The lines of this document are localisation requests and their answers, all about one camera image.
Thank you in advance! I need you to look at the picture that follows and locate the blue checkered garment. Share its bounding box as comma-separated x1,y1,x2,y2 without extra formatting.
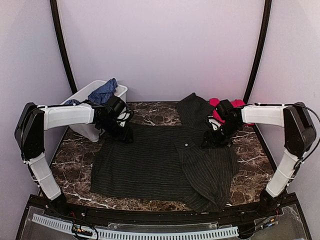
63,78,118,105

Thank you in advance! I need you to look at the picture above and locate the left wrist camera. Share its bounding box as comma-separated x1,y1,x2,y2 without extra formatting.
104,95,134,127

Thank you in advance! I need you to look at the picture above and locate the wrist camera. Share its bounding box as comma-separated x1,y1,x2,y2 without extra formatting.
104,95,134,127
215,99,239,123

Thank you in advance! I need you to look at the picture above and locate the black frame post left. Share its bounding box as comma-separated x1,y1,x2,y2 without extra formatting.
49,0,78,94

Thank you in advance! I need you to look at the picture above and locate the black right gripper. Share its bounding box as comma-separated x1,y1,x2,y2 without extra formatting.
201,120,242,148

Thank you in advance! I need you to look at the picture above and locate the red t-shirt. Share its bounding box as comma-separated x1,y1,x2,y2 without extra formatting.
207,98,245,130

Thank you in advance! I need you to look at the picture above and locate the black frame post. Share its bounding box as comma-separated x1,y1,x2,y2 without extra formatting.
49,0,78,94
242,0,272,104

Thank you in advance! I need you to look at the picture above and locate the white slotted cable duct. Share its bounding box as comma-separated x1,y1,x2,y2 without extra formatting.
31,213,239,240

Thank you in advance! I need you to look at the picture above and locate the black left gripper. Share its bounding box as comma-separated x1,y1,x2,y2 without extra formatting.
98,116,134,143

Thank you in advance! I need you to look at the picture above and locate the black front rail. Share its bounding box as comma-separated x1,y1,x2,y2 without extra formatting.
21,193,298,226

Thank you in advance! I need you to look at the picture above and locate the black striped garment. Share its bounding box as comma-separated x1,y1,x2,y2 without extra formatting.
90,93,239,213

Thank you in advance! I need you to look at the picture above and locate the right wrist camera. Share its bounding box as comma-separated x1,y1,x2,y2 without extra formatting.
215,99,239,123

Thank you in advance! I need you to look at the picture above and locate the black frame post right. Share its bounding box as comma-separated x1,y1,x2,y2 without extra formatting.
242,0,272,104

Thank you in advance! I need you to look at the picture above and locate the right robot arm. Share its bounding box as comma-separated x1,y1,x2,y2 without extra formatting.
201,100,319,198

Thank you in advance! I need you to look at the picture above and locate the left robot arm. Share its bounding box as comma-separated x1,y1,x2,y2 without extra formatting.
14,100,134,218

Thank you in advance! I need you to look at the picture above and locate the white plastic laundry bin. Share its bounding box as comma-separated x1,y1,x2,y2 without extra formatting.
61,80,128,143

